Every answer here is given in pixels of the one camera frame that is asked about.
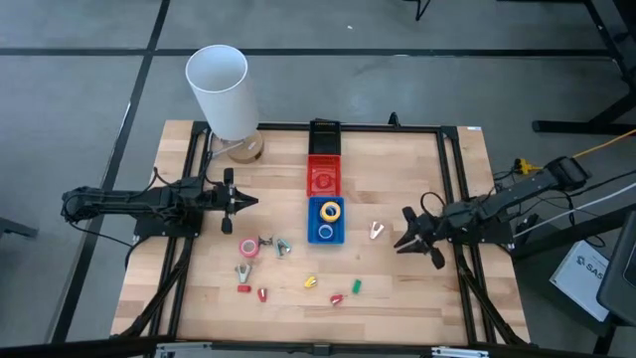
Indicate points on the teal staple remover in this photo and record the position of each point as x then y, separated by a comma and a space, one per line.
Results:
282, 247

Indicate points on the yellow tape roll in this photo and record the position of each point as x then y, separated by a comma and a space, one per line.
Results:
322, 212

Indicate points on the black plastic basket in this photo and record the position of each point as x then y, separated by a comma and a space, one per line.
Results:
324, 144

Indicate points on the black stand leg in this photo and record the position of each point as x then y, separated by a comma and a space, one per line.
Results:
420, 9

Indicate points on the blue plastic basket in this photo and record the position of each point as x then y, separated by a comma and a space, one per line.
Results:
312, 238

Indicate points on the black table frame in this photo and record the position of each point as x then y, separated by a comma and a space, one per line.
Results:
367, 127

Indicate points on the beige staple remover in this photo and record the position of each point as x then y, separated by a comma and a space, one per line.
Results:
243, 274

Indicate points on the red plastic basket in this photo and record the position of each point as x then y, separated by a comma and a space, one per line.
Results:
323, 161

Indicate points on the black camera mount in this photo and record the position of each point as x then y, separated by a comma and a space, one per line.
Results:
394, 121

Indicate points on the blue tape roll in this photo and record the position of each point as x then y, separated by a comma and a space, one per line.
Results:
319, 232

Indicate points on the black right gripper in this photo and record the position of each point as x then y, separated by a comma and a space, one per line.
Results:
429, 231

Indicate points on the white printed box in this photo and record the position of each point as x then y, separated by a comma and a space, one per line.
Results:
576, 283

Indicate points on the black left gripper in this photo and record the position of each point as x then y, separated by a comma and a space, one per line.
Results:
227, 201

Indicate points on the yellow mini stapler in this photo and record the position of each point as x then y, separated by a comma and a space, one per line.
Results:
310, 282

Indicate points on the black chair leg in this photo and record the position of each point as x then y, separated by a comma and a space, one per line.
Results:
17, 229

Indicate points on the black desk base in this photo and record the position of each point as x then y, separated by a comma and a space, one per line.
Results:
586, 126

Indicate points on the white lamp with wooden base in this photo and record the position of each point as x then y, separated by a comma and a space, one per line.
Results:
223, 89

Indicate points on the silver bracket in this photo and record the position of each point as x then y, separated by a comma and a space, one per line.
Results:
184, 350
459, 353

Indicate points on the black monitor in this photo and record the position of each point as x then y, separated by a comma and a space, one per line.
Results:
621, 278

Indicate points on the pink tape roll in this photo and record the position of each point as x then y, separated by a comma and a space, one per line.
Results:
242, 247

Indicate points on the green mini stapler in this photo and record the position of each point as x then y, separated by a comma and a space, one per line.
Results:
356, 287

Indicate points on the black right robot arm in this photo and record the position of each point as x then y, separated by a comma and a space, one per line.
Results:
522, 191

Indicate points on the black power adapter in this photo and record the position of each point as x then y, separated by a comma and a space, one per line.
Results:
527, 222

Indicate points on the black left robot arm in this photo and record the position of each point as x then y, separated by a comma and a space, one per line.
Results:
124, 201

